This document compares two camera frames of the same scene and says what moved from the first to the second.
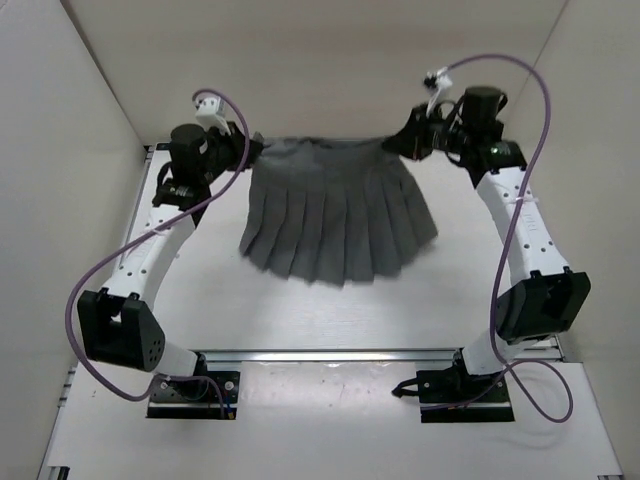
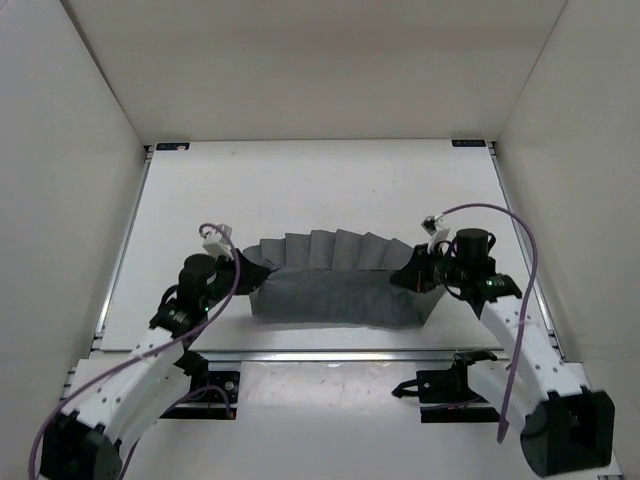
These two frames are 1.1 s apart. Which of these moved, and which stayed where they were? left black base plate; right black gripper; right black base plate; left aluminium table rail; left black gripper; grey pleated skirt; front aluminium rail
Moved: grey pleated skirt; left black gripper; right black gripper
Stayed: left black base plate; left aluminium table rail; front aluminium rail; right black base plate
